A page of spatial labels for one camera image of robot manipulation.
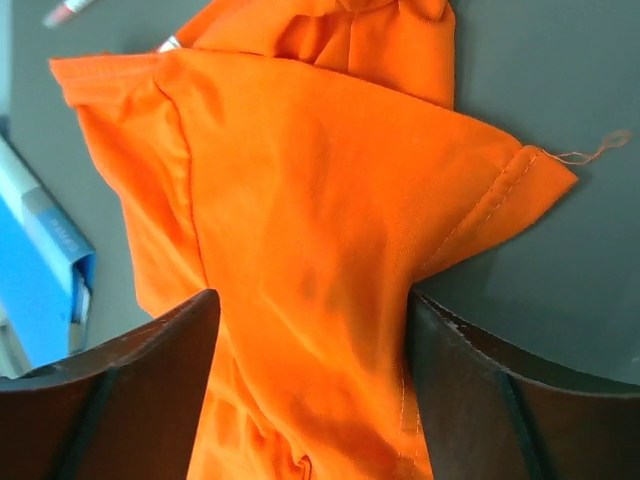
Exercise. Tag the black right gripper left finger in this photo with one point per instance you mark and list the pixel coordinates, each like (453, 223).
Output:
(126, 409)

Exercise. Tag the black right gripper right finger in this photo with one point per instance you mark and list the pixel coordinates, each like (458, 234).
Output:
(491, 410)

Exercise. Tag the orange t shirt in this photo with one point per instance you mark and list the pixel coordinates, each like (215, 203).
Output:
(304, 159)

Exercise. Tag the blue clip file folder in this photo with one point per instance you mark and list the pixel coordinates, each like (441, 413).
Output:
(47, 267)

